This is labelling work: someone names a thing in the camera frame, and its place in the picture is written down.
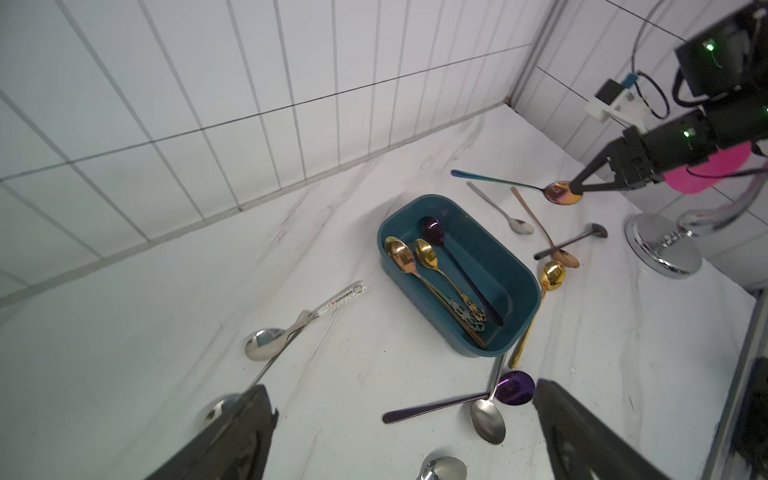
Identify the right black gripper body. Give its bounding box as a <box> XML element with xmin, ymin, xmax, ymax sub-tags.
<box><xmin>611</xmin><ymin>125</ymin><xmax>664</xmax><ymax>189</ymax></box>

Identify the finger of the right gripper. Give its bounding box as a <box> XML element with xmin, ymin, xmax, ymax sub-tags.
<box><xmin>569</xmin><ymin>139</ymin><xmax>626</xmax><ymax>191</ymax></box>
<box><xmin>572</xmin><ymin>179</ymin><xmax>630</xmax><ymax>194</ymax></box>

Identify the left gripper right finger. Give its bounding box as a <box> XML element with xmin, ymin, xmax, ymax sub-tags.
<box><xmin>533</xmin><ymin>379</ymin><xmax>667</xmax><ymax>479</ymax></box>

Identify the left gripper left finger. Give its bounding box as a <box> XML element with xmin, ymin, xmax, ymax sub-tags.
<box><xmin>149</xmin><ymin>384</ymin><xmax>279</xmax><ymax>479</ymax></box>

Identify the rainbow iridescent spoon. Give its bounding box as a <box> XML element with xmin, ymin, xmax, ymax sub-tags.
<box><xmin>450</xmin><ymin>169</ymin><xmax>582</xmax><ymax>206</ymax></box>

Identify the black handled spoon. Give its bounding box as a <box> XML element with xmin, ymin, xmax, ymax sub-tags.
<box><xmin>534</xmin><ymin>223</ymin><xmax>608</xmax><ymax>268</ymax></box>

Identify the purple iridescent spoon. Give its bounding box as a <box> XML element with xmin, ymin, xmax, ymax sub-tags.
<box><xmin>381</xmin><ymin>370</ymin><xmax>536</xmax><ymax>424</ymax></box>

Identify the teal plastic storage box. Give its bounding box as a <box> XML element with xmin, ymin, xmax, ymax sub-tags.
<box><xmin>377</xmin><ymin>194</ymin><xmax>540</xmax><ymax>357</ymax></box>

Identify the gold ornate handle spoon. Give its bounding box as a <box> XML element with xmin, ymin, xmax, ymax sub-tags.
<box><xmin>416</xmin><ymin>238</ymin><xmax>487</xmax><ymax>332</ymax></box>

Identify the copper round spoon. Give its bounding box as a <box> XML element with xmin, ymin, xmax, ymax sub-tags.
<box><xmin>384</xmin><ymin>237</ymin><xmax>487</xmax><ymax>350</ymax></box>

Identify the yellow bowl ornate silver spoon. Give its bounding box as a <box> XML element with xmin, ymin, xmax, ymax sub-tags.
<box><xmin>384</xmin><ymin>236</ymin><xmax>484</xmax><ymax>333</ymax></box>

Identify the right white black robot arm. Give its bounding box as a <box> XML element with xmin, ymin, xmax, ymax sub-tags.
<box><xmin>569</xmin><ymin>1</ymin><xmax>767</xmax><ymax>194</ymax></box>

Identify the plain silver round spoon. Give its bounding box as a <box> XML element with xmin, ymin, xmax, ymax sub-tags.
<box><xmin>203</xmin><ymin>326</ymin><xmax>301</xmax><ymax>424</ymax></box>

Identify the rose gold long spoon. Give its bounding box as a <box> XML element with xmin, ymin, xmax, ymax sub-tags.
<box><xmin>511</xmin><ymin>187</ymin><xmax>581</xmax><ymax>269</ymax></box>

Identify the silver matte round spoon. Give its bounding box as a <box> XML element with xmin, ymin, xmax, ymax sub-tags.
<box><xmin>470</xmin><ymin>354</ymin><xmax>506</xmax><ymax>445</ymax></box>

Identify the small ornate silver spoon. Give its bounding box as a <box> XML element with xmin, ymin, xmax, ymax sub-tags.
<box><xmin>418</xmin><ymin>456</ymin><xmax>468</xmax><ymax>480</ymax></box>

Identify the pink plastic cup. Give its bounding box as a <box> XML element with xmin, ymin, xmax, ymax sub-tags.
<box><xmin>664</xmin><ymin>142</ymin><xmax>751</xmax><ymax>195</ymax></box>

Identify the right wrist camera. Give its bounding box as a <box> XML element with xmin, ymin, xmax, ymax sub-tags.
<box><xmin>586</xmin><ymin>73</ymin><xmax>650</xmax><ymax>134</ymax></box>

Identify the chrome wire cup rack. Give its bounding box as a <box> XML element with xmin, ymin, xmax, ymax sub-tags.
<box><xmin>624</xmin><ymin>166</ymin><xmax>767</xmax><ymax>279</ymax></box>

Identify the silver spoon with printed handle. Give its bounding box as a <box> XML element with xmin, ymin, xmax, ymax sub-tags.
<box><xmin>244</xmin><ymin>281</ymin><xmax>367</xmax><ymax>361</ymax></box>

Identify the aluminium mounting rail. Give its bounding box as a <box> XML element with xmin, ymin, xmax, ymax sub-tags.
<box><xmin>701</xmin><ymin>290</ymin><xmax>767</xmax><ymax>479</ymax></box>

